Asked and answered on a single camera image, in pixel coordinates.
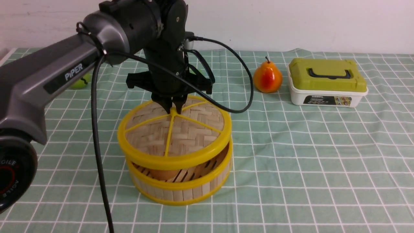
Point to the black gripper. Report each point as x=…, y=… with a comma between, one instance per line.
x=176, y=78

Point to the yellow bamboo steamer lid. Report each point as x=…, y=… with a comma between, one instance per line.
x=156, y=139

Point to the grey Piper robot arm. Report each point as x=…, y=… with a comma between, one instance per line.
x=28, y=84

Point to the brown bun in steamer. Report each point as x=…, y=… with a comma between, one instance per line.
x=163, y=175

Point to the yellow bamboo steamer base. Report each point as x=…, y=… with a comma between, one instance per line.
x=189, y=186

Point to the white box with green lid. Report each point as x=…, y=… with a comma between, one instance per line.
x=328, y=82

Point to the green apple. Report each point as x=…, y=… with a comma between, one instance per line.
x=82, y=82

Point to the orange red pear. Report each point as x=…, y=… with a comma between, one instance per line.
x=267, y=77

